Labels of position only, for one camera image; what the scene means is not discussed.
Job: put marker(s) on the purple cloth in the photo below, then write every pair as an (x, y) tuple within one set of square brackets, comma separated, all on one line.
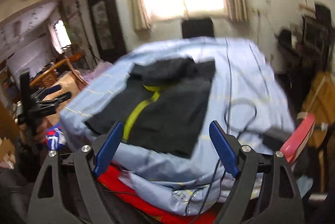
[(96, 72)]

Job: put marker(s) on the dark framed landscape painting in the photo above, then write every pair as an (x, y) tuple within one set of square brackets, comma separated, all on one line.
[(104, 20)]

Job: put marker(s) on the small black screen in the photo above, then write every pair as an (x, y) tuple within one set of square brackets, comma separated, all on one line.
[(322, 11)]

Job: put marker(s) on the black hooded jacket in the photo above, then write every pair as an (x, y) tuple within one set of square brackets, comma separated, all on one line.
[(178, 103)]

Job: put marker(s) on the blue striped bed sheet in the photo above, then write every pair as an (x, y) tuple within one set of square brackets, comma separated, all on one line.
[(248, 77)]

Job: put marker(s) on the person's left hand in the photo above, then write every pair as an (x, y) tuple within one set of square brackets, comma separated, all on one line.
[(42, 132)]

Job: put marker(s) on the small side window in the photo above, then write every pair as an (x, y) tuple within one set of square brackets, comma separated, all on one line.
[(62, 35)]

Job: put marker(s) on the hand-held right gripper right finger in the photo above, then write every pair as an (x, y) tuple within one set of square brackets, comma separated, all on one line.
[(222, 145)]

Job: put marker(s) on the red round stool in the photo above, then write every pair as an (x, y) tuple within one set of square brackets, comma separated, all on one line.
[(298, 135)]

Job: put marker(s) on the carved wooden chair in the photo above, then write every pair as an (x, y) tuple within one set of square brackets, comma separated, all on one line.
[(65, 85)]

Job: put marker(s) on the black office chair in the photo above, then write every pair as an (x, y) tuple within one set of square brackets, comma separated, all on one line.
[(197, 28)]

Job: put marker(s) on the large cardboard box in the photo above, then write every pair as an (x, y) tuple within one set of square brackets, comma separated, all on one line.
[(316, 98)]

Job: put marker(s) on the red blue printed quilt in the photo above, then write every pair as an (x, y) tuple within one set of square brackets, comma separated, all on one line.
[(146, 209)]

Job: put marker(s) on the black desk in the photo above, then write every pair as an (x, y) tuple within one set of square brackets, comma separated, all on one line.
[(301, 56)]

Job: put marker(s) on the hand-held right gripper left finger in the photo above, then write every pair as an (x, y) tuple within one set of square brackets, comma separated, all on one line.
[(108, 148)]

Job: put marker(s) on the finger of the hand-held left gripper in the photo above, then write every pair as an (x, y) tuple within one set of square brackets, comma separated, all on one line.
[(61, 98), (53, 89)]

